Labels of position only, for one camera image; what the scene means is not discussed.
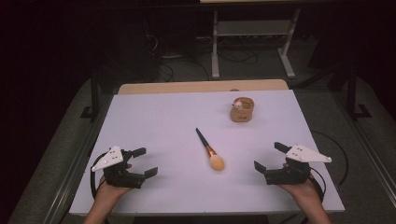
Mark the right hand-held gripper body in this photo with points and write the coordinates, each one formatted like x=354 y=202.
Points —
x=288 y=175

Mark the black metal stand leg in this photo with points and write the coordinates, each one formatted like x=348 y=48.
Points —
x=94 y=99
x=352 y=93

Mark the white metal stand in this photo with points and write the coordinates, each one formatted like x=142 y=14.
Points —
x=249 y=28

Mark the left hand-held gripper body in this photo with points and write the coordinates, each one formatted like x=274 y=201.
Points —
x=120 y=177

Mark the tan brush holder cup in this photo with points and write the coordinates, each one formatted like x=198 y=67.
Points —
x=243 y=113

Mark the person's right hand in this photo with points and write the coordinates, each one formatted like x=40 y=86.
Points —
x=303 y=191

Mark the person's left hand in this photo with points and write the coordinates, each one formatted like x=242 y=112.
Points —
x=109 y=192

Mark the wooden table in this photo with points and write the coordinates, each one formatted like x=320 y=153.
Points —
x=202 y=86

